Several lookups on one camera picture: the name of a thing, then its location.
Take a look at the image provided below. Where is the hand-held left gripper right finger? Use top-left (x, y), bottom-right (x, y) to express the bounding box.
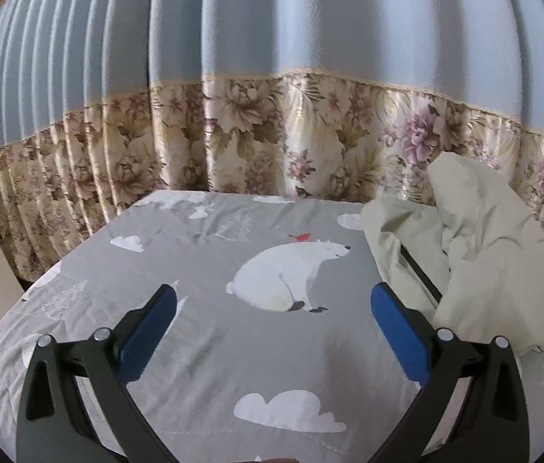
top-left (370, 282), bottom-right (531, 463)

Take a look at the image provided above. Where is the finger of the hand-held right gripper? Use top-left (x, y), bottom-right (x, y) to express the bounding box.
top-left (399, 246), bottom-right (444, 301)

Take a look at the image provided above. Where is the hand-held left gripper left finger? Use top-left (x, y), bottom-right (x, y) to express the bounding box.
top-left (15, 284), bottom-right (179, 463)

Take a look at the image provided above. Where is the cream large garment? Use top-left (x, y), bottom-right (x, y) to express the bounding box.
top-left (361, 152), bottom-right (544, 355)

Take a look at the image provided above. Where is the grey printed bed sheet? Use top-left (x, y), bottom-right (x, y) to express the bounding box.
top-left (0, 189), bottom-right (544, 463)

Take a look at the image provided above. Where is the blue curtain with floral hem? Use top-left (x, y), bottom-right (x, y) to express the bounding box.
top-left (0, 0), bottom-right (544, 283)

